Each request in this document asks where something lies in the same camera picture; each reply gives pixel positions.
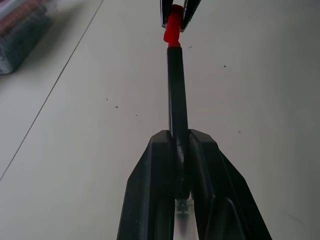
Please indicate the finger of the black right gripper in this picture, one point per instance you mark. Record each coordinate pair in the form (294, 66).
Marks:
(190, 13)
(165, 11)

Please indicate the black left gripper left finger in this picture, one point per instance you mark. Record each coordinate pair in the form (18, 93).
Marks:
(147, 185)

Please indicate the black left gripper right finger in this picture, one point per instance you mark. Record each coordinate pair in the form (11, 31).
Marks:
(220, 190)

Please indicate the red marker cap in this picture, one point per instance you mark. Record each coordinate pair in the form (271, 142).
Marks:
(171, 27)

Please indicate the black marker pen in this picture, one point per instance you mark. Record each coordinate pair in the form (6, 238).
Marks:
(177, 95)

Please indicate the clear box of markers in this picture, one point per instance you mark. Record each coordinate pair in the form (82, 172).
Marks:
(21, 32)

